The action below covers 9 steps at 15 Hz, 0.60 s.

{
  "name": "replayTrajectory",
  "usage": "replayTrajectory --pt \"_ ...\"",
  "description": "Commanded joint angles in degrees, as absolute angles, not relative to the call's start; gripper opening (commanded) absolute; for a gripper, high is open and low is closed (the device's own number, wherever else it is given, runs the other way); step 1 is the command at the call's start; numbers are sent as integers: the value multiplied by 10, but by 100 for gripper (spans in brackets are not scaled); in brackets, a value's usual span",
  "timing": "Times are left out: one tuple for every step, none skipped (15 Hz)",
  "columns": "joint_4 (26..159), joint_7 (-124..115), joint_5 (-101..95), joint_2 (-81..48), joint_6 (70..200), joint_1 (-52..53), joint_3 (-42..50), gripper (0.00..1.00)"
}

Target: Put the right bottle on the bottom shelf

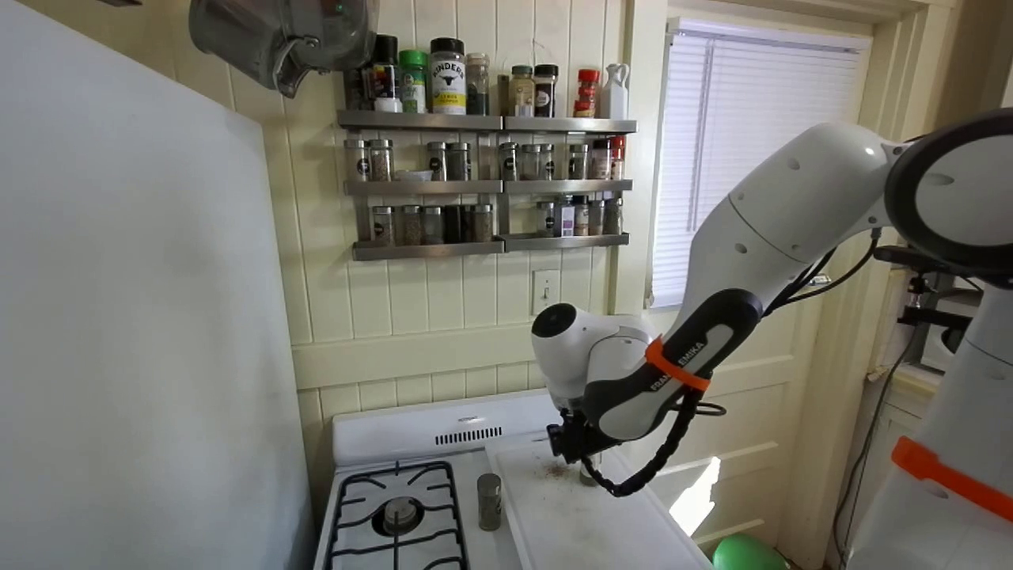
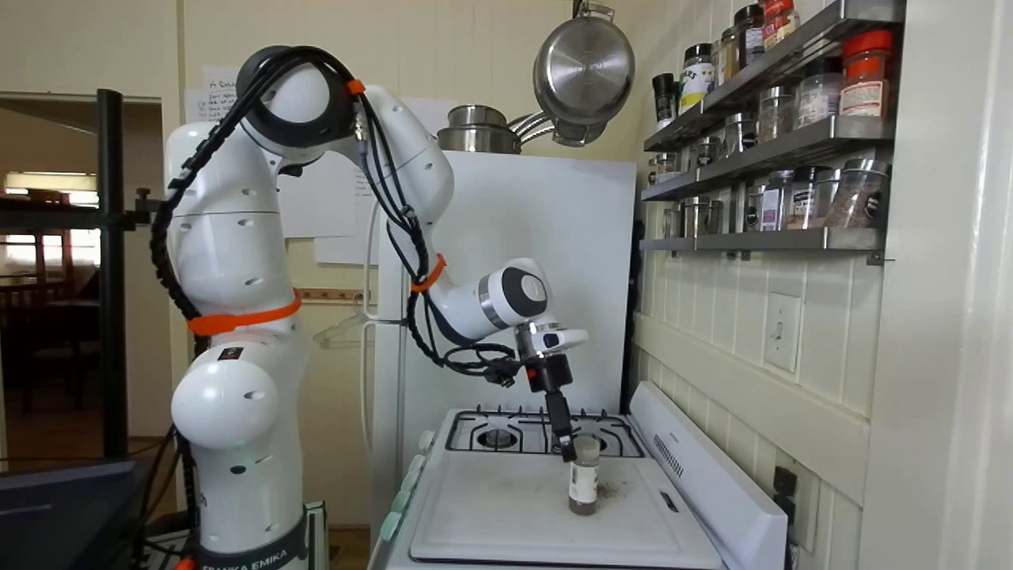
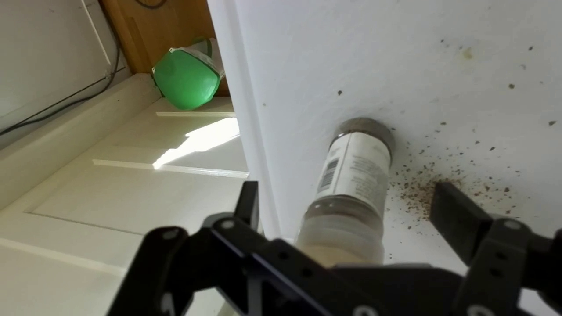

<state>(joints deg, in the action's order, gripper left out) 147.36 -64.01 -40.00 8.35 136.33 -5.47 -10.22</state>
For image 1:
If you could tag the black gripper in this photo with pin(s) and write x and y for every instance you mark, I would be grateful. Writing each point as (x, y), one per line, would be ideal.
(572, 441)

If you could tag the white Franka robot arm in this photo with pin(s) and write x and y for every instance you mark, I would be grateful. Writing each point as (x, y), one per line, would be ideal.
(801, 212)

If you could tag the small grey spice bottle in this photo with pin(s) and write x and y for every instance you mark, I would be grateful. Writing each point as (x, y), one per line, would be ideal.
(490, 503)

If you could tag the steel spice shelf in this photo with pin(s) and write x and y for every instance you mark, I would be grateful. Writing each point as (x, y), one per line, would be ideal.
(424, 187)
(424, 252)
(424, 122)

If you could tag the dark bottle with white cap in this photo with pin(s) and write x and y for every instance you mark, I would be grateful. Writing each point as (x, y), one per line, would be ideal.
(388, 75)

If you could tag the white gas stove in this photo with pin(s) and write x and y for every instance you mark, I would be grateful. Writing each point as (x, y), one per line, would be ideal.
(424, 428)

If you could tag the green ball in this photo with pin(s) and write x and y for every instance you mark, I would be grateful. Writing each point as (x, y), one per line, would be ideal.
(750, 556)

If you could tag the black burner grate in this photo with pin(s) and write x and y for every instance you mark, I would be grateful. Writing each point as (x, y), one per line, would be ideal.
(360, 497)

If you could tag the jar with purple white label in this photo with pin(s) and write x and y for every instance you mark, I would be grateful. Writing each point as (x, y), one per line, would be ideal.
(569, 218)

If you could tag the thyme jar black label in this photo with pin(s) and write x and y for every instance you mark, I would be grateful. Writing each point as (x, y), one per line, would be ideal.
(553, 218)

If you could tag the tan spice jar printed label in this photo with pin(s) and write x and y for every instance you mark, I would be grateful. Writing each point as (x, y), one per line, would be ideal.
(583, 218)

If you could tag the steel lid pale spice jar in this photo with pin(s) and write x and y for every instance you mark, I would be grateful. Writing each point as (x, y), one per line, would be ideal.
(599, 218)

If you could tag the glass jar of pepper grains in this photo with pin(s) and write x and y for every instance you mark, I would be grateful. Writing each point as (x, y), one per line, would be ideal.
(617, 213)

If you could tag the glass jar brown spice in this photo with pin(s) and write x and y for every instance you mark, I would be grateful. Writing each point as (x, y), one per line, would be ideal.
(486, 222)

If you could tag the dark spice jar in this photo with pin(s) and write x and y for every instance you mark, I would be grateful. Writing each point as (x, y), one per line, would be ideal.
(456, 222)

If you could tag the red lid spice jar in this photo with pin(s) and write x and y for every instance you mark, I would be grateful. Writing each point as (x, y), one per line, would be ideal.
(620, 158)

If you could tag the black lid spice jar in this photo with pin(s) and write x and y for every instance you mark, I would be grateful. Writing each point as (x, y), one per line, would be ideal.
(546, 92)

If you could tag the slim glass spice jar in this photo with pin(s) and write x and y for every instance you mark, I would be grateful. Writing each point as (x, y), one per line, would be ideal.
(479, 88)

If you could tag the white window blind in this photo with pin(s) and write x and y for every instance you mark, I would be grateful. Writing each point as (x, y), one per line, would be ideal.
(762, 127)

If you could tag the large jar black lid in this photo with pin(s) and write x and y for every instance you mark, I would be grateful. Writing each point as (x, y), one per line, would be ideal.
(448, 81)

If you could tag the green lid spice jar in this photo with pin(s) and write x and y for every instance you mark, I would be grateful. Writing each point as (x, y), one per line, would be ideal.
(413, 85)

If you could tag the white refrigerator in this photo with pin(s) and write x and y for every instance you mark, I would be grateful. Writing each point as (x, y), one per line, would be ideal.
(129, 319)

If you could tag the large hanging steel pan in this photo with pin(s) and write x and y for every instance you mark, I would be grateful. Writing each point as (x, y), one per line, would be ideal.
(264, 44)

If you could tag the white light switch plate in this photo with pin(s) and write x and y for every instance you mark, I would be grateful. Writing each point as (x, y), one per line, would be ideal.
(546, 292)

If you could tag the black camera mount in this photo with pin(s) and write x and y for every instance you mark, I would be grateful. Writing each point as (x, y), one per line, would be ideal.
(929, 319)

